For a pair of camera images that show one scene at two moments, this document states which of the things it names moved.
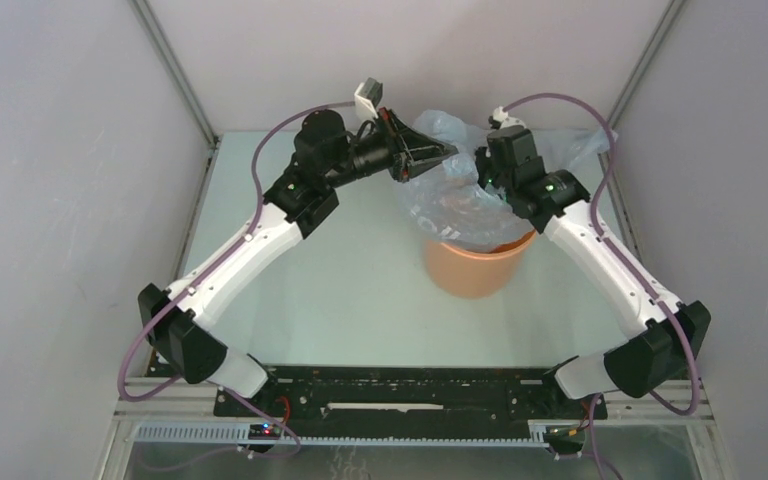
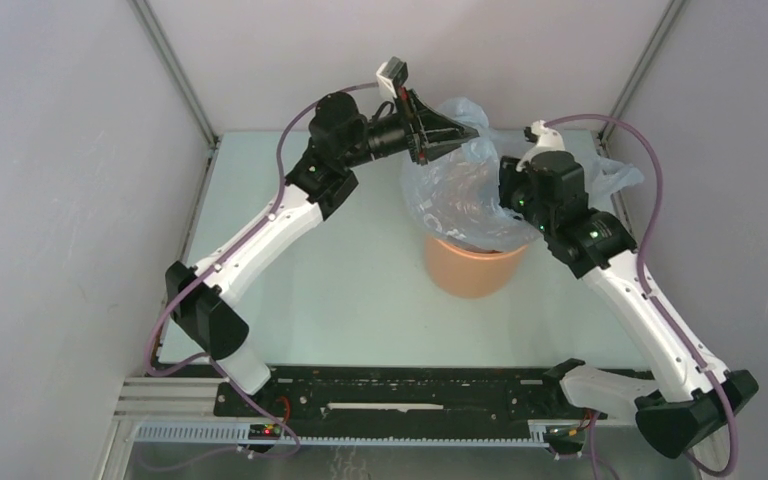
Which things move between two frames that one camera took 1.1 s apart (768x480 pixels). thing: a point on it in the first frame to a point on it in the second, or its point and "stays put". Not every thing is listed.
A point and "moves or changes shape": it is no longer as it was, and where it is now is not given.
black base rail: [409, 393] stays put
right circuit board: [563, 437] stays put
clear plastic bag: [450, 202] moves or changes shape
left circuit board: [264, 432] stays put
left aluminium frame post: [181, 84] stays put
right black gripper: [482, 160] to [508, 175]
